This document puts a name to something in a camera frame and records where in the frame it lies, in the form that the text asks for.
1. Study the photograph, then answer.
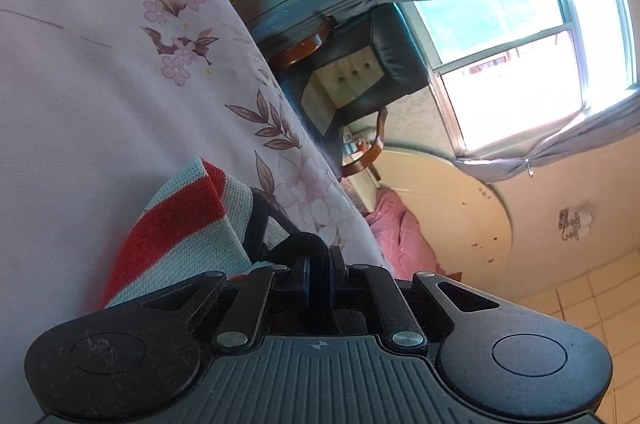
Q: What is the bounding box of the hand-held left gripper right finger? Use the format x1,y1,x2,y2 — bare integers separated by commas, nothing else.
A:
327,248,531,353

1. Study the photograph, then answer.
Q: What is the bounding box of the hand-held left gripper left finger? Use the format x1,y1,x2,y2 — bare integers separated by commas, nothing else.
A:
100,255,315,355

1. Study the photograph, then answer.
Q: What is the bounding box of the striped knit sweater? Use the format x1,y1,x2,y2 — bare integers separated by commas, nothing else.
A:
102,157,328,310

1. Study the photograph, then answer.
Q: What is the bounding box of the pink quilt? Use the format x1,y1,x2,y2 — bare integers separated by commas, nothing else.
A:
364,188,442,279

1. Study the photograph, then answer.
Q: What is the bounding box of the cream round table top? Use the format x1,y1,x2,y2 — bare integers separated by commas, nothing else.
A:
345,141,516,286

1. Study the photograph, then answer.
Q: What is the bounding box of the cream buttoned cushion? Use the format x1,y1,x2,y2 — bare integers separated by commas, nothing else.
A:
300,49,388,138

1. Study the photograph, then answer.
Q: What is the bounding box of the black leather armchair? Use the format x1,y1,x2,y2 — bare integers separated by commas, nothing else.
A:
270,2,433,178

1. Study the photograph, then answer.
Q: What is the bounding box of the window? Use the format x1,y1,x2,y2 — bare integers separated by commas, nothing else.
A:
412,0,640,156

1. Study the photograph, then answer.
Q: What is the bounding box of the pink floral bed sheet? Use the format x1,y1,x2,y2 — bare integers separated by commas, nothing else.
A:
0,0,393,424

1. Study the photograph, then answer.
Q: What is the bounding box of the white wall hook ornament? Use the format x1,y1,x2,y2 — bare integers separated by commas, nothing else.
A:
557,205,594,243

